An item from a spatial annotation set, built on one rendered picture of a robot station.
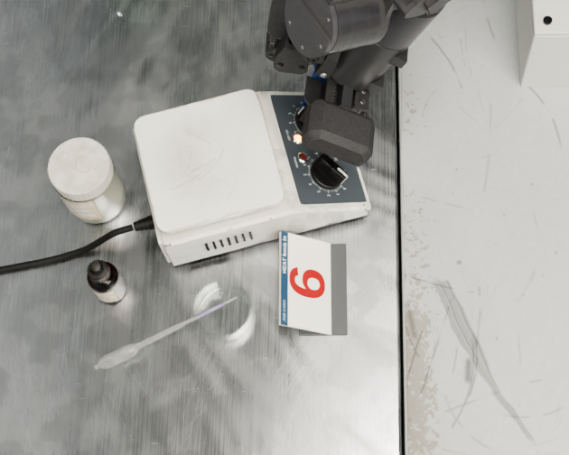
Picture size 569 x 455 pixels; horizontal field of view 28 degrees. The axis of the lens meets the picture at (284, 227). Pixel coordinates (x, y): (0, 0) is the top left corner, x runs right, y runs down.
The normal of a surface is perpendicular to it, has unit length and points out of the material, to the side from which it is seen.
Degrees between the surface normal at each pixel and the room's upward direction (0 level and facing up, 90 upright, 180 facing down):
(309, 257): 40
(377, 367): 0
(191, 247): 90
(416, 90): 0
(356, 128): 30
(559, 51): 90
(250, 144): 0
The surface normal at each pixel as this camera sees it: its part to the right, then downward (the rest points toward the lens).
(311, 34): -0.79, 0.26
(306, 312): 0.59, -0.29
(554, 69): -0.02, 0.94
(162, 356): -0.07, -0.35
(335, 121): 0.42, -0.43
